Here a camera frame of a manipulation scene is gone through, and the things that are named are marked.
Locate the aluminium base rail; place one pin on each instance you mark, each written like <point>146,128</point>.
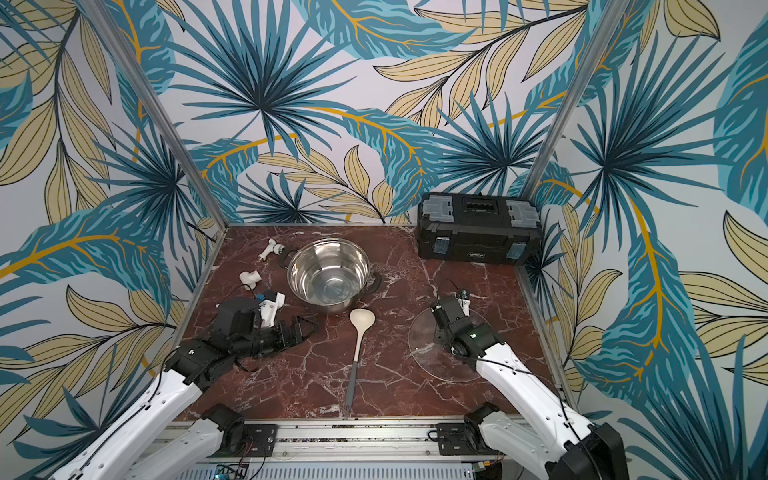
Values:
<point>356,449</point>

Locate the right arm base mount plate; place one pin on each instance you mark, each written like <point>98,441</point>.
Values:
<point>459,438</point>

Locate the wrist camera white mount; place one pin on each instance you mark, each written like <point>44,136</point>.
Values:
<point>463,298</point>
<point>269,303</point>

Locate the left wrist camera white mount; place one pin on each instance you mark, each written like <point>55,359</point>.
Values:
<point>269,303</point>

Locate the glass pot lid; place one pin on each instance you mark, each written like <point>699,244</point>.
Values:
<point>431,356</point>

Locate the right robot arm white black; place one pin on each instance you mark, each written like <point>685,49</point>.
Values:
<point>553,441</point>

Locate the cream spoon grey handle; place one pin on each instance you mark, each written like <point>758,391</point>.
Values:
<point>362,320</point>

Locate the left aluminium corner post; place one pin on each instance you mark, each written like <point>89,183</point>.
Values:
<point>106,26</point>

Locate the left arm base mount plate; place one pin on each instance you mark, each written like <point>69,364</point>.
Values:
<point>260,440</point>

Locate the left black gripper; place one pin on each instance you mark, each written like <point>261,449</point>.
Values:
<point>290,339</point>

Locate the white pipe tee fitting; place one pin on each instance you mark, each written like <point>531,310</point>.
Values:
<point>250,279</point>

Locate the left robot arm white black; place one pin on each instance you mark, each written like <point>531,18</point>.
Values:
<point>242,328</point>

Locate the white pipe fitting far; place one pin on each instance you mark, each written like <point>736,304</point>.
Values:
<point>272,248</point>

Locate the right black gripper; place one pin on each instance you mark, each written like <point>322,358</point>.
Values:
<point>444,310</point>

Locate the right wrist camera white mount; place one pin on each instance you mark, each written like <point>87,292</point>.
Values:
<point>463,298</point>

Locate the stainless steel pot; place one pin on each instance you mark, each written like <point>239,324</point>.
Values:
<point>330,275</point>

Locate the aluminium corner post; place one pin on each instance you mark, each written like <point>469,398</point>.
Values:
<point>594,49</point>
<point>106,26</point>

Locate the black plastic toolbox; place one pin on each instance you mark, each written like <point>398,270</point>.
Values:
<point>476,228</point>

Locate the right aluminium corner post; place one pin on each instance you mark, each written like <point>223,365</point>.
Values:
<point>594,49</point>

